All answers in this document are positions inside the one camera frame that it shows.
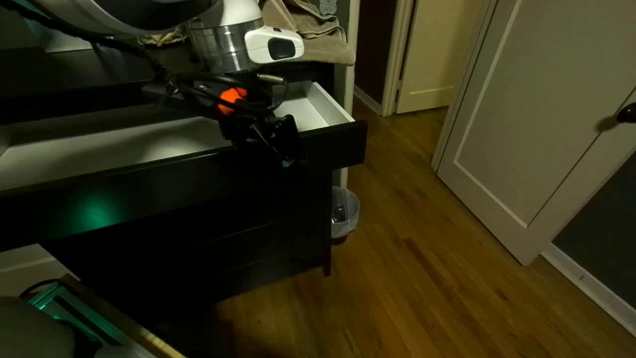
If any black door knob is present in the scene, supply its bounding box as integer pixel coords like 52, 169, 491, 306
594, 101, 636, 135

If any white panel door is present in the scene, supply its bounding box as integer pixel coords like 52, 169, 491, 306
431, 0, 636, 266

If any cream door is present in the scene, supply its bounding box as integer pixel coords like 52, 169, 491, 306
394, 0, 493, 115

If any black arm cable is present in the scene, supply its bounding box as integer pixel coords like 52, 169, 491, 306
12, 0, 227, 121

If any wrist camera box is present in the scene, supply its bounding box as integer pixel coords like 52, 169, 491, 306
243, 25, 306, 65

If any dark cabinet top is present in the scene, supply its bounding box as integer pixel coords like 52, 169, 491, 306
0, 25, 336, 334

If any wood edged robot table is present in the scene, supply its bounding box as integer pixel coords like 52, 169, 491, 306
0, 272, 187, 358

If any black drawer with white inside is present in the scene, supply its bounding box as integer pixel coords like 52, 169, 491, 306
0, 79, 368, 254

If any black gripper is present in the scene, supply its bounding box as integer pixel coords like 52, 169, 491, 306
197, 71, 302, 169

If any beige towel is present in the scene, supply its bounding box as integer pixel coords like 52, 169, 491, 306
139, 0, 358, 67

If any round grey bin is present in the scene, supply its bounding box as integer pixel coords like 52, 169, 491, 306
328, 184, 364, 242

